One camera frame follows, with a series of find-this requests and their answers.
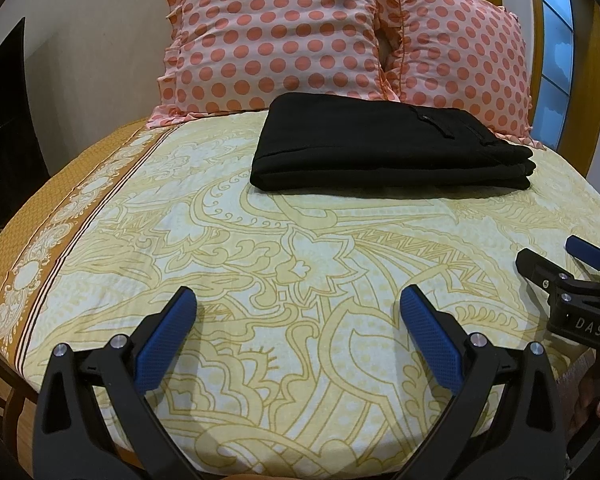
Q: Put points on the small pink polka dot pillow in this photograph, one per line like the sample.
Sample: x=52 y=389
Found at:
x=460 y=60

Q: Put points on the window glass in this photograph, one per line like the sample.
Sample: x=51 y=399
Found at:
x=555 y=50

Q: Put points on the yellow patterned bed sheet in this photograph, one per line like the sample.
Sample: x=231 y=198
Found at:
x=280 y=270

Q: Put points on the wooden window frame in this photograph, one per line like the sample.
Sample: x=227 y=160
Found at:
x=590 y=85

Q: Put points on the black pants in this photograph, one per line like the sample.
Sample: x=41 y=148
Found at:
x=380 y=145

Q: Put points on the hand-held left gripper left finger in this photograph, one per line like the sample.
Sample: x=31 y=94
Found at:
x=162 y=332

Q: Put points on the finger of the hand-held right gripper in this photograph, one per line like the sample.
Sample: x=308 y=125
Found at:
x=587 y=252
x=540 y=270

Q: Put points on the person's right hand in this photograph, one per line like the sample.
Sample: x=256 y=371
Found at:
x=592 y=395

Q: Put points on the large pink polka dot pillow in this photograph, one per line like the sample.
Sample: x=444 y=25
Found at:
x=280 y=35

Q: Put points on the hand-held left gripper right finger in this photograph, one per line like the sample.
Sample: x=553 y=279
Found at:
x=430 y=332

